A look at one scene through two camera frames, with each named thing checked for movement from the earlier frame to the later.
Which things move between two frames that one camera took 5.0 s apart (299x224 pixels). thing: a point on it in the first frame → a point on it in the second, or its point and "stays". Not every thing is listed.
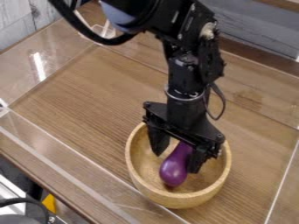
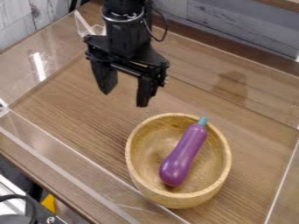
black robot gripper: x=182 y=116 → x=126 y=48
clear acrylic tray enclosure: x=71 y=104 stays
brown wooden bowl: x=203 y=186 stays
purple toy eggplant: x=173 y=169 stays
